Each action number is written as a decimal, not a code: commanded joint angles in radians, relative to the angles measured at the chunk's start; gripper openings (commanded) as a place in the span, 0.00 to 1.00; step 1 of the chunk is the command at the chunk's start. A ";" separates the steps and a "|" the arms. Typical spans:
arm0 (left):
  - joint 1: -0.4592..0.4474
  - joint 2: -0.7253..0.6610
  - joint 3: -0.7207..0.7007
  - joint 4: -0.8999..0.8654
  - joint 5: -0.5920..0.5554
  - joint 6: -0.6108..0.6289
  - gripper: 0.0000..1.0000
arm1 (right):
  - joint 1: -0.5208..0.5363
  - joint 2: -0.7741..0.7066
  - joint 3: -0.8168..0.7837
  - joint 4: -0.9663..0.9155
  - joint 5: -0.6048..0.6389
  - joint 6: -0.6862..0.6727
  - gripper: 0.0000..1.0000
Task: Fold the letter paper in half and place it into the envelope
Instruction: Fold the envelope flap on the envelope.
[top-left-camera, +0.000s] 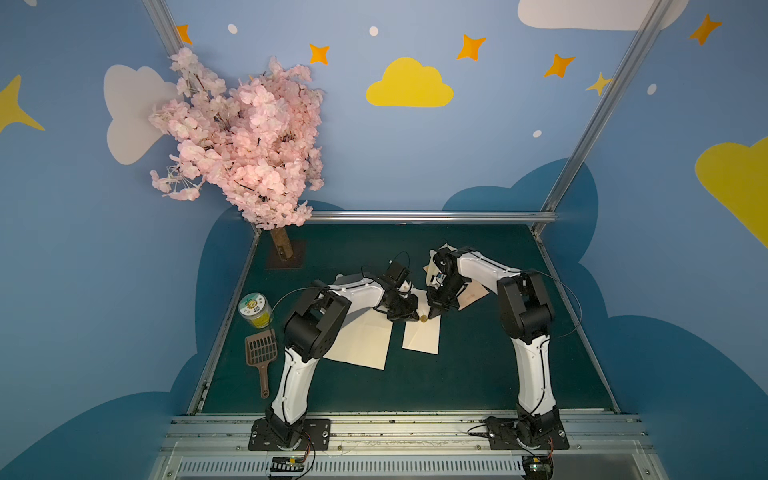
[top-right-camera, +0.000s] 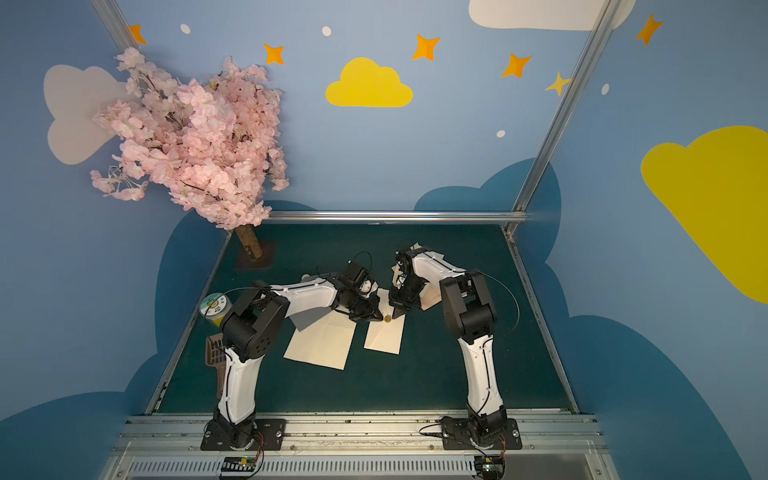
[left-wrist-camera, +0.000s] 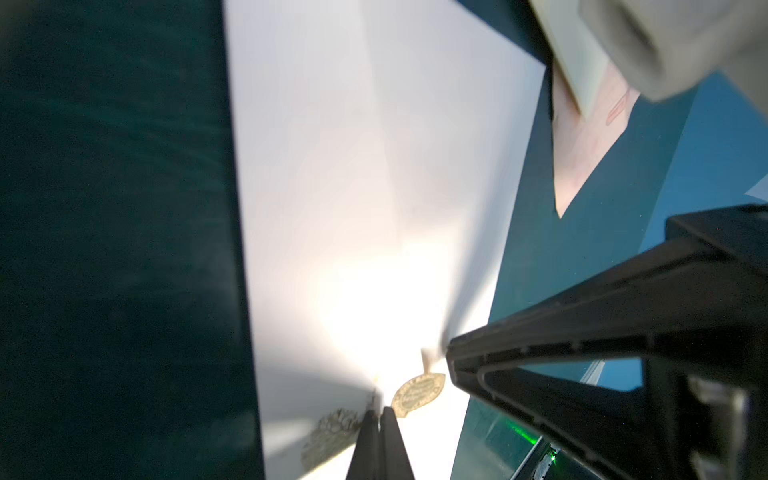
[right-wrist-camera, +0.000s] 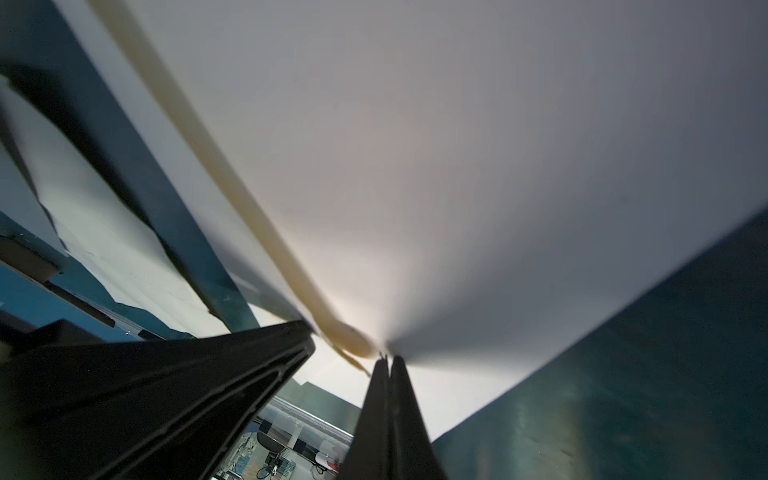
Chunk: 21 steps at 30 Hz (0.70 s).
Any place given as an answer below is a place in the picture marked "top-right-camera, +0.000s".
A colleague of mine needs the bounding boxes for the dark metal tree base plate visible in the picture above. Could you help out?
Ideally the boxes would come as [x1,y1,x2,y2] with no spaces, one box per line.
[233,239,279,271]

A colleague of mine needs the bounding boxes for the white envelope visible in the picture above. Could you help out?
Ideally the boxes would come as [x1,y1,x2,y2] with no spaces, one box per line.
[364,289,406,355]

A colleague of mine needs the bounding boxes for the aluminium left corner post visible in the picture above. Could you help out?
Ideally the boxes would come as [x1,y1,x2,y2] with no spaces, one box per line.
[90,0,140,52]

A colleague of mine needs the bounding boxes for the pink lined letter paper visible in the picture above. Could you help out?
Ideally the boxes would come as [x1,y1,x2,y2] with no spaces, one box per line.
[419,283,441,311]

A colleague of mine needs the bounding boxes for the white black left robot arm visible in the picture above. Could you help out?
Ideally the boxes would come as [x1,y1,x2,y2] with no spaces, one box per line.
[199,269,383,451]

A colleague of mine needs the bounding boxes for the green label plastic jar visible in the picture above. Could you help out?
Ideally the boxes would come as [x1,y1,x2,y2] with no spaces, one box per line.
[199,292,232,328]

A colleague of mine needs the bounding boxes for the brown plastic scoop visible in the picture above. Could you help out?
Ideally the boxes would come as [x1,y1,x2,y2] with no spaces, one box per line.
[205,333,227,398]

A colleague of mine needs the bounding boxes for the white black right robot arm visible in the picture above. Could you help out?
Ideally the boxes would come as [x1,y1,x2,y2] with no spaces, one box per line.
[389,247,508,448]

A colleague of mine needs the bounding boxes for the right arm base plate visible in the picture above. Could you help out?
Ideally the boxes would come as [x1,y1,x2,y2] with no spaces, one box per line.
[439,416,523,451]

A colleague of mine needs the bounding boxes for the aluminium corner post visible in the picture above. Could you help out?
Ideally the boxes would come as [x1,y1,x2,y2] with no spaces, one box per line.
[504,0,623,240]
[90,0,140,52]

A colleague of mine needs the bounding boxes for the cream envelope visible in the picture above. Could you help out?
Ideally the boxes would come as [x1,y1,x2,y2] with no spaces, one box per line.
[392,247,453,288]

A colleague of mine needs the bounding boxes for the brown artificial tree trunk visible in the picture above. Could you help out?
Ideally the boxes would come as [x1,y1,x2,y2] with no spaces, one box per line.
[234,225,263,261]

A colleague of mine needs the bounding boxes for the aluminium front rail platform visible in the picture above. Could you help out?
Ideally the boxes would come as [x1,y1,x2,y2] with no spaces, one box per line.
[100,409,619,479]

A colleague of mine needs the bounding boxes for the cream paper sheet near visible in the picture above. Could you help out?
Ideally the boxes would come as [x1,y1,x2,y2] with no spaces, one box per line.
[283,311,356,370]

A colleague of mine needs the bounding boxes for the grey envelope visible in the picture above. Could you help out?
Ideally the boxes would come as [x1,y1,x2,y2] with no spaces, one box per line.
[289,307,333,331]

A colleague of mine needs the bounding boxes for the right green circuit board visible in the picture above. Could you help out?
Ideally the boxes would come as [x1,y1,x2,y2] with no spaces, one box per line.
[473,456,505,480]

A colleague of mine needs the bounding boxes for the aluminium back frame rail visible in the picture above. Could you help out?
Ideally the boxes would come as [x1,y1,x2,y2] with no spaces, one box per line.
[267,210,527,224]

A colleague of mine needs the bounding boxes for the pink cherry blossom tree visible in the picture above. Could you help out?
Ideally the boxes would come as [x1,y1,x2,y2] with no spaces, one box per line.
[90,48,289,231]

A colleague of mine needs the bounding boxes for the left green circuit board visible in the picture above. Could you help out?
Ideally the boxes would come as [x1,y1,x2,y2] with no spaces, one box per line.
[218,456,263,479]

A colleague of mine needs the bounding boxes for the green circuit board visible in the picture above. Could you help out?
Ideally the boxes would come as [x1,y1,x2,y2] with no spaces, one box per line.
[473,456,505,480]
[218,456,263,479]

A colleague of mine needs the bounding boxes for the aluminium right corner post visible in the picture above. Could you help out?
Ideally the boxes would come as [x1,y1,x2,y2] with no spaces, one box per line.
[504,0,623,240]

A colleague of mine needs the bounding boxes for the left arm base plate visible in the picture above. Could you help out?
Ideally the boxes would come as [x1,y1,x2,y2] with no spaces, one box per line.
[200,418,287,452]

